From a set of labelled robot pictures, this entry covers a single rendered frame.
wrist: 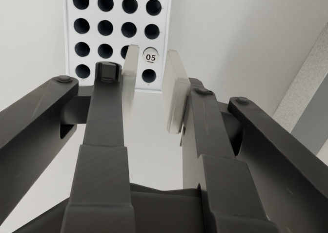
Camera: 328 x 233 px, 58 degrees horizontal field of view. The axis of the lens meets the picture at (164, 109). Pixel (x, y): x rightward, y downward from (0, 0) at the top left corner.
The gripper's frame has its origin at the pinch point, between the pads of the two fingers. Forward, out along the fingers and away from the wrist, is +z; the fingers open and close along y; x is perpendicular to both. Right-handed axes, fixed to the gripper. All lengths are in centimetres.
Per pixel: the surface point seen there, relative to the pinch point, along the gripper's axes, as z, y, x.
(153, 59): 6.2, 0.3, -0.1
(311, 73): 87, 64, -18
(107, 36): 7.6, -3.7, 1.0
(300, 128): 2.4, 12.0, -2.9
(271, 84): 11.1, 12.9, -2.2
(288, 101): 87, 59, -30
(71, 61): 7.6, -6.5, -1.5
